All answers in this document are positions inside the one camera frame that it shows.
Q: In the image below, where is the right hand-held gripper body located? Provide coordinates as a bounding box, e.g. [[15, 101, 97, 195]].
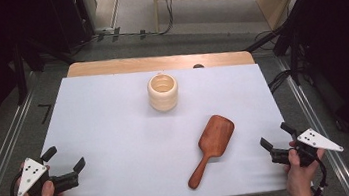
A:
[[267, 124, 347, 172]]

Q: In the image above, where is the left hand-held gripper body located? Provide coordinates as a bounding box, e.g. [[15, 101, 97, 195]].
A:
[[12, 151, 82, 196]]

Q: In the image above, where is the brown wooden hairbrush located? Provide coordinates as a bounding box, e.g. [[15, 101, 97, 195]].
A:
[[179, 112, 242, 191]]

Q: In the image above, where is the cream ribbed cup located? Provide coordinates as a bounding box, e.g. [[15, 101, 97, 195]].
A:
[[145, 71, 182, 114]]

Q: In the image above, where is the person's right hand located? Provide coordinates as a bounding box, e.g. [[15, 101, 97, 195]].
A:
[[281, 145, 331, 196]]

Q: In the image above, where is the white table board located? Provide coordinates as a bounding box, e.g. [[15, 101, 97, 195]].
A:
[[8, 49, 314, 196]]

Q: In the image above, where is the black metal stand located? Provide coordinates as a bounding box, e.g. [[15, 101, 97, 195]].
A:
[[8, 33, 81, 106]]

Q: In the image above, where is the black cabinet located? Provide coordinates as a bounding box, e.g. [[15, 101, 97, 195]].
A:
[[46, 0, 99, 55]]

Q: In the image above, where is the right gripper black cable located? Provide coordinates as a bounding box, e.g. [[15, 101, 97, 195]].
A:
[[305, 156, 331, 196]]

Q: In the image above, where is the black floor cable bundle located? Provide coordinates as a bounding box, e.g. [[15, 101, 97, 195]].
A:
[[265, 67, 297, 96]]

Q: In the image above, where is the hanging black cable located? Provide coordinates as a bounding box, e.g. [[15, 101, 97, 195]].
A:
[[153, 0, 181, 37]]

